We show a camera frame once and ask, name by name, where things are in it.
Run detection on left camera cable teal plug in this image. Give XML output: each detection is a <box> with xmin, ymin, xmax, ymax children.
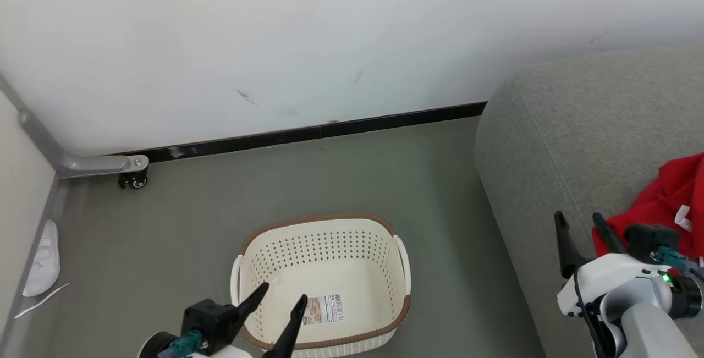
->
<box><xmin>158</xmin><ymin>331</ymin><xmax>205</xmax><ymax>358</ymax></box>

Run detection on grey fabric sofa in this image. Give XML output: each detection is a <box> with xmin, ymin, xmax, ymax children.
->
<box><xmin>474</xmin><ymin>45</ymin><xmax>704</xmax><ymax>358</ymax></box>

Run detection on red and white garment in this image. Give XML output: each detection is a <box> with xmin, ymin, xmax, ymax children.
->
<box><xmin>591</xmin><ymin>182</ymin><xmax>704</xmax><ymax>262</ymax></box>

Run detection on thin black right gripper cable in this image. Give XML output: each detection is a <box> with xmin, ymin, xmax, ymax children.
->
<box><xmin>572</xmin><ymin>273</ymin><xmax>614</xmax><ymax>358</ymax></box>

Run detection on printed barcode label sticker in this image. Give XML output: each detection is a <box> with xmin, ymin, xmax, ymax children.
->
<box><xmin>305</xmin><ymin>293</ymin><xmax>348</xmax><ymax>326</ymax></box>

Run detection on grey metal frame leg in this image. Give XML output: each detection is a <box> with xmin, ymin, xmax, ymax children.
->
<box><xmin>0</xmin><ymin>75</ymin><xmax>150</xmax><ymax>179</ymax></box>

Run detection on cream perforated laundry basket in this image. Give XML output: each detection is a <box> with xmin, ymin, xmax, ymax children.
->
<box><xmin>230</xmin><ymin>214</ymin><xmax>413</xmax><ymax>358</ymax></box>

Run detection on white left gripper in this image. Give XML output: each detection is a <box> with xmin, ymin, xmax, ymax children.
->
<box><xmin>190</xmin><ymin>282</ymin><xmax>309</xmax><ymax>358</ymax></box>

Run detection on camera cable teal plug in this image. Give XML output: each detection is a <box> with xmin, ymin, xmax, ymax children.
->
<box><xmin>158</xmin><ymin>331</ymin><xmax>205</xmax><ymax>358</ymax></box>
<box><xmin>652</xmin><ymin>246</ymin><xmax>704</xmax><ymax>280</ymax></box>

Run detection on white partition panel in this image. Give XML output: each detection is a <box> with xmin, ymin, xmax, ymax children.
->
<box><xmin>0</xmin><ymin>93</ymin><xmax>57</xmax><ymax>348</ymax></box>

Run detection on white sneaker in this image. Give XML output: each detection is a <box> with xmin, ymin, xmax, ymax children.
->
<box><xmin>22</xmin><ymin>219</ymin><xmax>62</xmax><ymax>298</ymax></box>

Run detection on black skirting board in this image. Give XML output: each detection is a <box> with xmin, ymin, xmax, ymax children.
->
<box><xmin>110</xmin><ymin>101</ymin><xmax>488</xmax><ymax>164</ymax></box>

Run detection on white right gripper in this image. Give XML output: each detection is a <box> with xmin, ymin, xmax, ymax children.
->
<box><xmin>554</xmin><ymin>211</ymin><xmax>675</xmax><ymax>318</ymax></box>

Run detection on white lace strip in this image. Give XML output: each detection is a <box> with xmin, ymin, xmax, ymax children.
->
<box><xmin>14</xmin><ymin>283</ymin><xmax>71</xmax><ymax>320</ymax></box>

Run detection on right camera cable teal plug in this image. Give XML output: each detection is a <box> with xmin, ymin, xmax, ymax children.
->
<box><xmin>652</xmin><ymin>246</ymin><xmax>704</xmax><ymax>280</ymax></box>

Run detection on black caster wheel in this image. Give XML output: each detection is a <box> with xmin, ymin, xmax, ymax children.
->
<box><xmin>118</xmin><ymin>173</ymin><xmax>149</xmax><ymax>190</ymax></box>

